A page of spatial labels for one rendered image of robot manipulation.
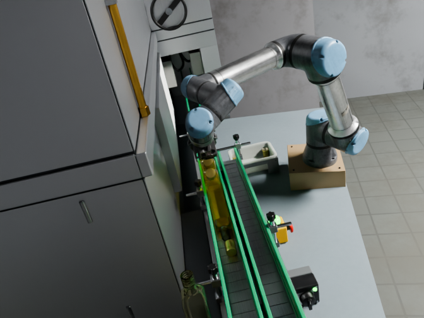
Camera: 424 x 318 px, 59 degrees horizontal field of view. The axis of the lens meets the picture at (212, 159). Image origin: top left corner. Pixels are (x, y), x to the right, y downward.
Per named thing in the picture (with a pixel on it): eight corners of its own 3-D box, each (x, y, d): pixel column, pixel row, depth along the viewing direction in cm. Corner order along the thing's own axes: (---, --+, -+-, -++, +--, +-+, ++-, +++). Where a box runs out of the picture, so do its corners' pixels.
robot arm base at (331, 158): (332, 147, 173) (332, 129, 168) (341, 166, 161) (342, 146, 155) (300, 151, 175) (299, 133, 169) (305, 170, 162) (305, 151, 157)
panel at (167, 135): (169, 110, 220) (154, 53, 203) (174, 109, 220) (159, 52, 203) (174, 192, 140) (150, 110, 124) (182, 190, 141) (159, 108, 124)
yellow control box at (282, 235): (265, 235, 144) (263, 219, 141) (284, 230, 145) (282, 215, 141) (270, 247, 138) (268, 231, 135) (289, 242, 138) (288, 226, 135)
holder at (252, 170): (220, 166, 197) (217, 154, 193) (270, 155, 197) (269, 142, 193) (224, 183, 182) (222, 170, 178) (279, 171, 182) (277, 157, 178)
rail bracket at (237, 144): (216, 162, 174) (211, 139, 168) (252, 154, 174) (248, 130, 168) (217, 165, 171) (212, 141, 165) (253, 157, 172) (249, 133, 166)
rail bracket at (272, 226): (269, 243, 122) (264, 211, 116) (291, 238, 122) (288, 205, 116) (272, 251, 119) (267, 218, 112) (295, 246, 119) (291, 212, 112)
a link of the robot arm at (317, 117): (318, 130, 169) (318, 103, 162) (342, 139, 160) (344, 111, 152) (300, 141, 164) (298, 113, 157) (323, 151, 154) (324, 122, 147)
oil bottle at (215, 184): (204, 180, 155) (201, 170, 134) (217, 178, 155) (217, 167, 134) (207, 194, 153) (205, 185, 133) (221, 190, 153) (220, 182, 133)
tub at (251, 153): (229, 164, 197) (226, 149, 193) (270, 154, 197) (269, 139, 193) (235, 180, 181) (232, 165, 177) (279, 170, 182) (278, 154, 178)
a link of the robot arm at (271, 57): (288, 25, 134) (174, 72, 113) (312, 29, 126) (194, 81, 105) (290, 57, 140) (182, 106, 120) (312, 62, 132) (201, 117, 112)
